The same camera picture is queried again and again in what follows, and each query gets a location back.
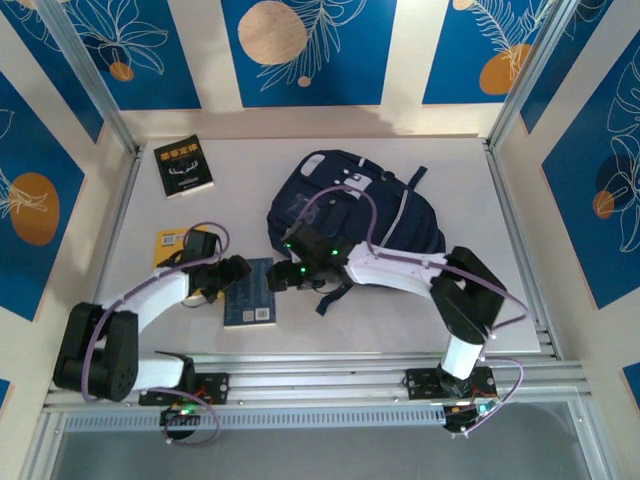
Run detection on aluminium frame post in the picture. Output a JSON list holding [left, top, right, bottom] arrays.
[[484, 0, 591, 151], [37, 0, 141, 156]]

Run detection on yellow book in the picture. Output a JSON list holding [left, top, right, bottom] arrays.
[[156, 227, 209, 306]]

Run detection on grey slotted cable duct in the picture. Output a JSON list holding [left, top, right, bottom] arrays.
[[62, 409, 449, 432]]

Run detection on navy blue backpack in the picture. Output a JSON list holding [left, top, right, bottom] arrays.
[[266, 148, 446, 316]]

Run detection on black book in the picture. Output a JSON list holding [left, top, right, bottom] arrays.
[[152, 133, 215, 200]]

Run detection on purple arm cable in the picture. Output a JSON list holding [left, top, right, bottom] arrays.
[[297, 184, 529, 431], [82, 222, 231, 445]]

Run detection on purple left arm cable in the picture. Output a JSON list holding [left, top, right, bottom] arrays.
[[82, 222, 231, 445]]

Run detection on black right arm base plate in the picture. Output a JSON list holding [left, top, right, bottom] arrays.
[[404, 367, 499, 401]]

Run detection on aluminium mounting rail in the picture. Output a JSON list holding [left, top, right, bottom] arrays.
[[42, 352, 594, 414]]

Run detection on thick blue book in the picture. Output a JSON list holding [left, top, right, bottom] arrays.
[[223, 257, 278, 330]]

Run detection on aluminium table side rail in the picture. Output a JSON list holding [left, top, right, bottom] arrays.
[[72, 142, 149, 371], [483, 142, 564, 360]]

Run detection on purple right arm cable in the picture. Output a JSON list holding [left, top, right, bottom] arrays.
[[297, 184, 529, 431]]

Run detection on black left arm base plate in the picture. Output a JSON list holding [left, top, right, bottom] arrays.
[[138, 372, 231, 406]]

